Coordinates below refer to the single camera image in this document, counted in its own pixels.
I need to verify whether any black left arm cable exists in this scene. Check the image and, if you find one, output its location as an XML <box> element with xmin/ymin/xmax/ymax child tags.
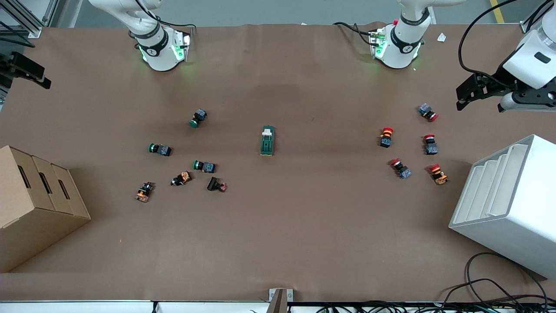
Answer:
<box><xmin>459</xmin><ymin>0</ymin><xmax>556</xmax><ymax>90</ymax></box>

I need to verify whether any black push button red lens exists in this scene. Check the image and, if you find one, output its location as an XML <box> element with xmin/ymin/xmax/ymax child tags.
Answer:
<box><xmin>206</xmin><ymin>176</ymin><xmax>228</xmax><ymax>193</ymax></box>

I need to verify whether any green load switch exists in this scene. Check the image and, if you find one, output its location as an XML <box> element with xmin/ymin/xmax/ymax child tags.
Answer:
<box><xmin>260</xmin><ymin>126</ymin><xmax>275</xmax><ymax>157</ymax></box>

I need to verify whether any grey metal bracket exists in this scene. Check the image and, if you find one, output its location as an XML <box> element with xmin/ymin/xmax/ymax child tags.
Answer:
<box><xmin>268</xmin><ymin>288</ymin><xmax>294</xmax><ymax>313</ymax></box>

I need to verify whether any aluminium frame profile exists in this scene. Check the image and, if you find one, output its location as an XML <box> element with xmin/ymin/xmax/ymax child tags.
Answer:
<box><xmin>0</xmin><ymin>0</ymin><xmax>59</xmax><ymax>40</ymax></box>
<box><xmin>520</xmin><ymin>0</ymin><xmax>556</xmax><ymax>34</ymax></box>

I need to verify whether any white table edge rail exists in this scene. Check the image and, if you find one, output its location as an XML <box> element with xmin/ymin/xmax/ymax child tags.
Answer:
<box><xmin>0</xmin><ymin>300</ymin><xmax>556</xmax><ymax>313</ymax></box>

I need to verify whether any black base cable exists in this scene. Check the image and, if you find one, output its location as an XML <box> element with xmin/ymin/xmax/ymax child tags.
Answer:
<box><xmin>333</xmin><ymin>21</ymin><xmax>377</xmax><ymax>47</ymax></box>
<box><xmin>135</xmin><ymin>0</ymin><xmax>198</xmax><ymax>32</ymax></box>

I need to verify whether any white slotted rack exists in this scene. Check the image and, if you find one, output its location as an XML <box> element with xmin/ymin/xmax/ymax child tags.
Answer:
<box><xmin>448</xmin><ymin>134</ymin><xmax>556</xmax><ymax>280</ymax></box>

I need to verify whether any black left base cable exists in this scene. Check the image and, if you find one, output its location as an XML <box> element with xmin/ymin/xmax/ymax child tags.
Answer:
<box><xmin>333</xmin><ymin>21</ymin><xmax>377</xmax><ymax>47</ymax></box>

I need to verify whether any red mushroom button blue block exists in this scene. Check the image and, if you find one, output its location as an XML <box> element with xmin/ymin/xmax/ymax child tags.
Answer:
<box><xmin>423</xmin><ymin>134</ymin><xmax>439</xmax><ymax>156</ymax></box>
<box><xmin>389</xmin><ymin>158</ymin><xmax>412</xmax><ymax>180</ymax></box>
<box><xmin>417</xmin><ymin>103</ymin><xmax>439</xmax><ymax>123</ymax></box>

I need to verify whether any brown cardboard box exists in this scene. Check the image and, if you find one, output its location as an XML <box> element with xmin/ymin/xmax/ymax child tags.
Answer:
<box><xmin>0</xmin><ymin>145</ymin><xmax>92</xmax><ymax>274</ymax></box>

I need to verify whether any black floor cable bundle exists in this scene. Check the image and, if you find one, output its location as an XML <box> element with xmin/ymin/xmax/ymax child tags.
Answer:
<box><xmin>313</xmin><ymin>252</ymin><xmax>556</xmax><ymax>313</ymax></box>

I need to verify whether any black right base cable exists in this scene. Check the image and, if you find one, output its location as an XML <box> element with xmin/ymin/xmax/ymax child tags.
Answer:
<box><xmin>135</xmin><ymin>0</ymin><xmax>198</xmax><ymax>32</ymax></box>

